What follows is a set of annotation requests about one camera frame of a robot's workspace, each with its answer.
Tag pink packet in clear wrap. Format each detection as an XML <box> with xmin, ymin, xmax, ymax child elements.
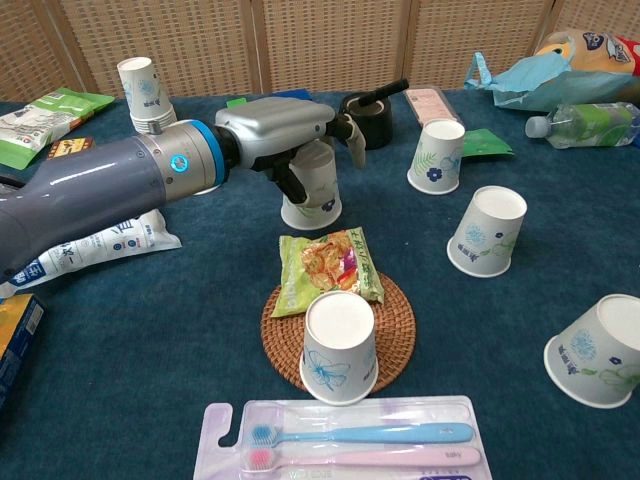
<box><xmin>404</xmin><ymin>88</ymin><xmax>461</xmax><ymax>124</ymax></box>

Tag blue toothbrush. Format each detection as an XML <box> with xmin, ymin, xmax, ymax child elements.
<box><xmin>248</xmin><ymin>422</ymin><xmax>474</xmax><ymax>446</ymax></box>

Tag green chips packet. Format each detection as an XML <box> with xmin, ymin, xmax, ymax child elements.
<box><xmin>270</xmin><ymin>227</ymin><xmax>385</xmax><ymax>319</ymax></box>

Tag red and yellow small box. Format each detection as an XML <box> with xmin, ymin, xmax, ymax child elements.
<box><xmin>47</xmin><ymin>137</ymin><xmax>95</xmax><ymax>159</ymax></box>

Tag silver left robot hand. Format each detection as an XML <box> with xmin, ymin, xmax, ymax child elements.
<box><xmin>214</xmin><ymin>78</ymin><xmax>411</xmax><ymax>206</ymax></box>

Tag toothbrush blister pack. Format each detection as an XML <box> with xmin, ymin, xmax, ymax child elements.
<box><xmin>193</xmin><ymin>395</ymin><xmax>494</xmax><ymax>480</ymax></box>

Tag bamboo folding screen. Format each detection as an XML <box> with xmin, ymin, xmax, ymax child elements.
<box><xmin>0</xmin><ymin>0</ymin><xmax>640</xmax><ymax>104</ymax></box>

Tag light blue face mask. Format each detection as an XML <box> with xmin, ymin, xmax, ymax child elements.
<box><xmin>463</xmin><ymin>51</ymin><xmax>576</xmax><ymax>109</ymax></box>

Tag paper cup far left top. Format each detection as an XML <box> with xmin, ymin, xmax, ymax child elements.
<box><xmin>117</xmin><ymin>56</ymin><xmax>179</xmax><ymax>134</ymax></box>

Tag pink toothbrush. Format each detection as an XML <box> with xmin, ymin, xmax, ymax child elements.
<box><xmin>242</xmin><ymin>446</ymin><xmax>482</xmax><ymax>474</ymax></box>

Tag green sachet packet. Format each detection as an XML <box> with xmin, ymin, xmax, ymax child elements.
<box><xmin>459</xmin><ymin>128</ymin><xmax>515</xmax><ymax>160</ymax></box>

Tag white paper cup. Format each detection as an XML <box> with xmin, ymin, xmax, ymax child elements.
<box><xmin>446</xmin><ymin>185</ymin><xmax>529</xmax><ymax>279</ymax></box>
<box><xmin>280</xmin><ymin>137</ymin><xmax>343</xmax><ymax>231</ymax></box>
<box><xmin>299</xmin><ymin>291</ymin><xmax>380</xmax><ymax>406</ymax></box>
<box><xmin>406</xmin><ymin>119</ymin><xmax>466</xmax><ymax>195</ymax></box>
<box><xmin>543</xmin><ymin>293</ymin><xmax>640</xmax><ymax>410</ymax></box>

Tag colourful cartoon snack bag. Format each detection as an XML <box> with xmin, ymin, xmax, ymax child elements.
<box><xmin>492</xmin><ymin>28</ymin><xmax>640</xmax><ymax>111</ymax></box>

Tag yellow and blue carton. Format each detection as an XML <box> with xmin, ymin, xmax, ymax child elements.
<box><xmin>0</xmin><ymin>293</ymin><xmax>47</xmax><ymax>411</ymax></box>

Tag round woven coaster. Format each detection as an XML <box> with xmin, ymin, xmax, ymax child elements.
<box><xmin>260</xmin><ymin>272</ymin><xmax>417</xmax><ymax>396</ymax></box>

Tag water bottle with green label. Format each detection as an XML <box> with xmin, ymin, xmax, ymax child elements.
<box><xmin>524</xmin><ymin>102</ymin><xmax>640</xmax><ymax>150</ymax></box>

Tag green and white snack bag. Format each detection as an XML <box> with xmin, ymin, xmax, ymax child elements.
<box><xmin>0</xmin><ymin>87</ymin><xmax>116</xmax><ymax>171</ymax></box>

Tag dark blue table cloth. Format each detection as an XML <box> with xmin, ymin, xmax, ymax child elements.
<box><xmin>0</xmin><ymin>87</ymin><xmax>640</xmax><ymax>480</ymax></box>

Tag white salt bag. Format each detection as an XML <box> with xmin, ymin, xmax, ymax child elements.
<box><xmin>0</xmin><ymin>208</ymin><xmax>183</xmax><ymax>299</ymax></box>

